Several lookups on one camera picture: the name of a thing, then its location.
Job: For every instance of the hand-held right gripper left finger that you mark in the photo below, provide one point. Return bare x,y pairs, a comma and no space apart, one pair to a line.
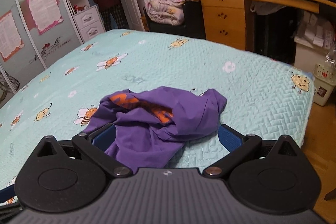
105,138

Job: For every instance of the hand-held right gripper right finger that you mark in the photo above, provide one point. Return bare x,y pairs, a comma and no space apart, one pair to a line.
229,138

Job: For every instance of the purple t-shirt orange print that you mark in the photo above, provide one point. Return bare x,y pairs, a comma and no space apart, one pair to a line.
157,129

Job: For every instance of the bed with bee bedspread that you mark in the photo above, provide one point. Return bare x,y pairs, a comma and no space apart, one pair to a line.
183,61

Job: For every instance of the white waste bin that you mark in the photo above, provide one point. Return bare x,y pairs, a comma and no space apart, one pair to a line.
324,87

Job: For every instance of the white drawer cabinet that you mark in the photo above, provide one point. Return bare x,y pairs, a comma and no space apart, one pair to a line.
88,20

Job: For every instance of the black chair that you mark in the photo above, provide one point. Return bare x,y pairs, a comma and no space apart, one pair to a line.
191,19

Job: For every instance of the wooden desk with drawers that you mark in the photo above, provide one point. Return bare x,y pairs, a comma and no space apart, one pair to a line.
223,11

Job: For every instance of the grey hanging cloth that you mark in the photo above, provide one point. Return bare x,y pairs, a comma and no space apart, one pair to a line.
262,7

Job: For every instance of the orange-bordered paper poster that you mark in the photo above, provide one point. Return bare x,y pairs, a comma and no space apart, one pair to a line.
9,35

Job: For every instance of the pink-bordered paper poster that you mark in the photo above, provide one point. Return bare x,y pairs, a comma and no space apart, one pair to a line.
44,10

